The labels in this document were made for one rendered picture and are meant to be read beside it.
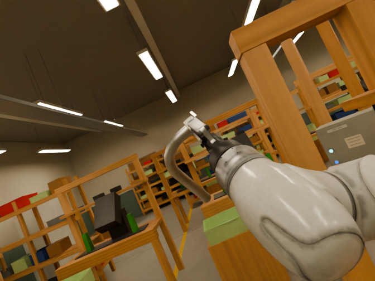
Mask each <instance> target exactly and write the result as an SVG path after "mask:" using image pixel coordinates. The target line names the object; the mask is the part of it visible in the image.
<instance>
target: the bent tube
mask: <svg viewBox="0 0 375 281"><path fill-rule="evenodd" d="M190 114H191V116H193V117H196V118H197V119H199V120H200V118H199V117H198V116H197V115H196V114H195V113H194V112H192V111H191V112H190ZM191 135H192V132H191V131H190V130H189V129H188V127H187V126H184V127H182V128H181V129H180V130H179V131H178V132H177V133H176V134H175V135H174V136H173V137H172V138H171V139H170V141H169V142H168V144H167V146H166V149H165V155H164V161H165V166H166V169H167V171H168V172H169V174H170V175H172V177H173V178H175V179H176V180H177V181H179V182H180V183H181V184H182V185H184V186H185V187H186V188H187V189H188V190H190V191H191V192H192V193H193V194H195V195H196V196H197V197H198V198H200V199H201V200H202V201H204V202H206V203H207V202H209V201H210V199H211V195H210V194H209V193H208V192H206V191H205V190H204V189H203V188H202V187H200V186H199V185H198V184H197V183H196V182H195V181H193V180H192V179H191V178H190V177H189V176H188V175H186V174H185V173H184V172H183V171H182V170H181V169H179V167H178V166H177V165H176V162H175V155H176V151H177V149H178V147H179V146H180V144H181V143H182V142H183V141H184V140H186V139H187V138H188V137H189V136H191Z"/></svg>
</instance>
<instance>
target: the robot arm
mask: <svg viewBox="0 0 375 281"><path fill-rule="evenodd" d="M183 123H184V124H185V125H186V126H187V127H188V129H189V130H190V131H191V132H192V135H193V136H194V137H195V138H196V139H197V140H198V141H199V142H200V143H202V144H201V146H202V148H204V147H205V148H206V150H207V151H208V152H209V153H210V157H209V164H210V167H211V169H212V170H213V171H214V173H215V176H216V179H217V182H218V183H219V184H220V186H221V187H222V188H223V190H224V191H225V192H226V193H227V195H228V196H229V198H230V199H231V200H232V201H233V202H234V204H235V208H236V211H237V213H238V214H239V216H240V217H241V219H242V221H243V222H244V224H245V225H246V227H248V229H249V230H250V232H251V233H252V234H253V235H254V237H255V238H256V239H257V240H258V241H259V242H260V243H261V244H262V246H263V247H264V248H265V249H266V250H267V251H268V252H269V253H270V254H271V255H272V256H273V257H274V258H275V259H276V260H278V261H279V262H280V263H281V264H282V265H283V266H285V267H286V268H287V269H288V270H290V271H291V272H293V273H294V274H296V275H297V276H298V277H300V278H302V279H303V280H305V281H335V280H337V279H339V278H341V277H343V276H345V275H346V274H348V273H349V272H350V271H351V270H352V269H353V268H354V267H355V266H356V265H357V264H358V263H359V261H360V260H361V258H362V256H363V253H364V247H365V242H364V241H367V240H374V239H375V155H372V154H370V155H367V156H365V157H362V158H358V159H355V160H353V161H349V162H345V163H342V164H338V165H335V166H331V167H329V168H328V169H327V170H324V171H313V170H310V169H304V168H300V167H296V166H293V165H290V164H288V163H283V164H280V163H276V162H273V161H272V160H270V159H269V158H268V157H266V156H264V155H263V154H261V153H260V152H259V151H257V150H255V149H254V148H253V147H251V146H247V145H242V144H240V143H239V142H237V141H236V140H231V139H229V140H223V139H222V138H221V137H218V136H217V135H216V134H215V133H211V132H210V127H209V126H208V125H207V124H204V123H203V122H202V121H201V120H199V119H197V118H196V117H193V116H190V117H188V118H187V120H185V121H184V122H183Z"/></svg>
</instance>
